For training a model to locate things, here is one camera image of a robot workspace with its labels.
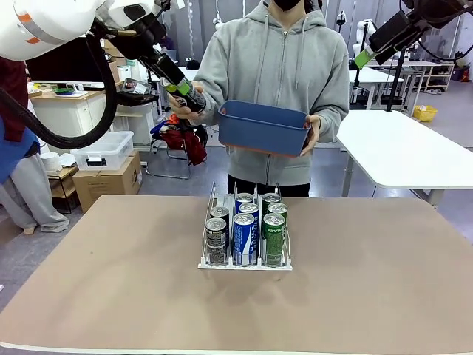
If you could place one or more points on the person in grey hoodie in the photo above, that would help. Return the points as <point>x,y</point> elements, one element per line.
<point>273,66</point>

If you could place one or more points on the white lab table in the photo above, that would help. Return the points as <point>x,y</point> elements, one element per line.
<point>373,75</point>

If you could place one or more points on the yellow plastic bin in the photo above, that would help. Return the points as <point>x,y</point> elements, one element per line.
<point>425,114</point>

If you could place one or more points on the clear plastic can dispenser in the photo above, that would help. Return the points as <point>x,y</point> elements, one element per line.
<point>244,267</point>

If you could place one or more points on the white lab robot arm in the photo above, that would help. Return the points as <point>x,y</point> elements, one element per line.
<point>360,37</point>

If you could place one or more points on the black beverage can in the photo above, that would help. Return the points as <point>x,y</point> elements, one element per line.
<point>217,240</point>
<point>192,100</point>
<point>220,212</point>

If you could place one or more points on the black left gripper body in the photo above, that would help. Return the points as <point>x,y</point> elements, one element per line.
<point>142,40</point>

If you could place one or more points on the red black jacket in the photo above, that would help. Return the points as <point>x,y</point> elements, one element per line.
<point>192,144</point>

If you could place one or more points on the small white desk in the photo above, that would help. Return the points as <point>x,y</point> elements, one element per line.
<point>188,74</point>

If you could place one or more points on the blue beverage can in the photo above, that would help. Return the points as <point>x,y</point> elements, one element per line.
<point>244,198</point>
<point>245,240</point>
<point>249,208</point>

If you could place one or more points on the person's left hand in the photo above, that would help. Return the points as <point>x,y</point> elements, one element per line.
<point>314,129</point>

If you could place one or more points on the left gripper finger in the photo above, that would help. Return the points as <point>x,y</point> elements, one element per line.
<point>168,88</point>
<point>171,72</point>

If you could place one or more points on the green plate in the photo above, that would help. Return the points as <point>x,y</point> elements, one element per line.
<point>63,90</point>

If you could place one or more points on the person's right hand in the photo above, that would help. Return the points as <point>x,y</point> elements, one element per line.
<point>188,115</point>

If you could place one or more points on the translucent white storage bin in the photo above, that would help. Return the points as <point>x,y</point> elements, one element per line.
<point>103,151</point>

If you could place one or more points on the green beverage can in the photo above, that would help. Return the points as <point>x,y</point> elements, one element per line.
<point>274,240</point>
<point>271,197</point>
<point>278,208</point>

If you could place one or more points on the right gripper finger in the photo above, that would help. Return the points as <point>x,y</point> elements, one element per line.
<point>397,46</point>
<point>388,33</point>

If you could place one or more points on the black monitor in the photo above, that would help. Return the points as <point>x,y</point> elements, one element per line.
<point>66,63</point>

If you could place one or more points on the black studio light stand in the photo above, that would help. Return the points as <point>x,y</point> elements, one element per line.
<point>340,22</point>

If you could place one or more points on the wooden shelf unit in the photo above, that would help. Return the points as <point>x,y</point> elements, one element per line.
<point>439,77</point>

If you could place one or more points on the small wooden side table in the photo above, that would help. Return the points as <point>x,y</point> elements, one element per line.
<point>64,181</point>

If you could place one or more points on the black bag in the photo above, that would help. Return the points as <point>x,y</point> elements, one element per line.
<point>133,99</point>

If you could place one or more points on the person's right forearm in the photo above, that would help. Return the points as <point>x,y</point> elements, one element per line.
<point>216,111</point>

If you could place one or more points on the black camera stand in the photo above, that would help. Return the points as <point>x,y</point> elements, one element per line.
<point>397,85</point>

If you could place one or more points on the brown cardboard box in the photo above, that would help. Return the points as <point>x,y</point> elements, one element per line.
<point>107,185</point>

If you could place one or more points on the person's left forearm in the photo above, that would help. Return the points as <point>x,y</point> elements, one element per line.
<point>332,125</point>

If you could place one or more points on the metal chair frame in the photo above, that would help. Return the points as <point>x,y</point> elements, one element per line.
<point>166,174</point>

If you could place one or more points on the bystander in grey trousers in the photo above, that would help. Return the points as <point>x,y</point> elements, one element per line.
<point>22,192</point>

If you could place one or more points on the large white table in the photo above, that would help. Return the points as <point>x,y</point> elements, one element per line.
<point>403,148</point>

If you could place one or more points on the black cap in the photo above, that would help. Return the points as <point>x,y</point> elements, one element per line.
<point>193,64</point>

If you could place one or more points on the white cabinet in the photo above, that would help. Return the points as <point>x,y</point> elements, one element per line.
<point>66,114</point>

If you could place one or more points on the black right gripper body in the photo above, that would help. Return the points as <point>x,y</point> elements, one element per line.
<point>425,20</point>

